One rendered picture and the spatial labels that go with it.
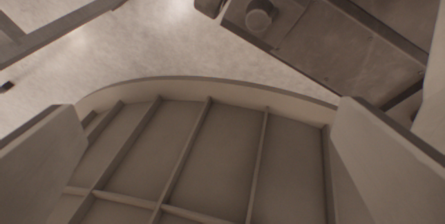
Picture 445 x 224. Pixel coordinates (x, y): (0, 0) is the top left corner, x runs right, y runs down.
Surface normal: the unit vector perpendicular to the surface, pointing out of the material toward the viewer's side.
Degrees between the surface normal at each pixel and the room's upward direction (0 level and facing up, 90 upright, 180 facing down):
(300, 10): 0
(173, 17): 0
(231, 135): 90
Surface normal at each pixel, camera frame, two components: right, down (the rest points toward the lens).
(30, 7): -0.25, 0.64
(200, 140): -0.06, -0.76
